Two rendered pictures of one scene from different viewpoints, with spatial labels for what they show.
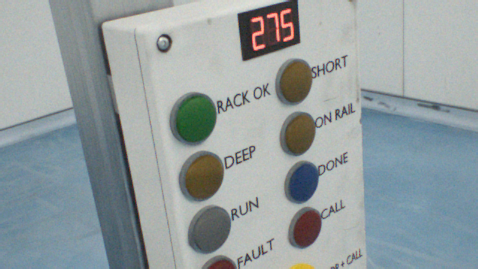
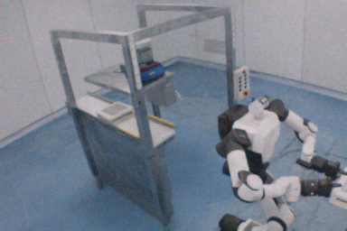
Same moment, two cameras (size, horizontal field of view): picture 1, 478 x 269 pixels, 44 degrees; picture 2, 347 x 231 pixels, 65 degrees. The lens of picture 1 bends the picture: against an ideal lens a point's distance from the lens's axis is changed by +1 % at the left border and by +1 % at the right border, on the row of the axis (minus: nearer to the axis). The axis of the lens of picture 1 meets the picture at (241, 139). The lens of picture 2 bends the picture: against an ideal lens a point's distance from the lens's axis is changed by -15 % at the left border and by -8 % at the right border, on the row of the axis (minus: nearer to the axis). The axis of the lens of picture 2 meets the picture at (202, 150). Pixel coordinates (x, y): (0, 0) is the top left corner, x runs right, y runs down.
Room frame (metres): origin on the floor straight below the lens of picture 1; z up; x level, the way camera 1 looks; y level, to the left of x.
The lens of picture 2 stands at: (-1.97, 0.73, 2.10)
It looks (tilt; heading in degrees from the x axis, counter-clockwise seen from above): 35 degrees down; 352
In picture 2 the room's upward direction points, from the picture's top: 5 degrees counter-clockwise
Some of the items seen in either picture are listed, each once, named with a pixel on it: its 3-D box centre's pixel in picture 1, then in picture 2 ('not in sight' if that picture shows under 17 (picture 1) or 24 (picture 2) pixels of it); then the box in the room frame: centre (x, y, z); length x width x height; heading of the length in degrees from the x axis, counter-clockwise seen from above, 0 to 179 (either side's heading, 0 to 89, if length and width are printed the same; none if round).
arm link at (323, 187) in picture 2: not in sight; (318, 188); (-1.00, 0.01, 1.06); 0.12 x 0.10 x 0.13; 72
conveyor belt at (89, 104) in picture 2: not in sight; (111, 116); (0.47, 1.14, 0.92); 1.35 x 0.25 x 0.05; 38
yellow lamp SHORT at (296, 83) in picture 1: (296, 81); not in sight; (0.36, -0.04, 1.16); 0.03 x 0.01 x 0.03; 128
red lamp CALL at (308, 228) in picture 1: (307, 229); not in sight; (0.36, -0.04, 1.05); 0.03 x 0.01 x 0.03; 128
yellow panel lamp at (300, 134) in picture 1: (300, 134); not in sight; (0.36, -0.04, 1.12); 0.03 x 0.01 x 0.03; 128
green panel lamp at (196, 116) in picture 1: (196, 119); not in sight; (0.31, 0.02, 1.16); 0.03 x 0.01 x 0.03; 128
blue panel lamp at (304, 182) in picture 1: (303, 182); not in sight; (0.36, -0.04, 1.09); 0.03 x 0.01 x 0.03; 128
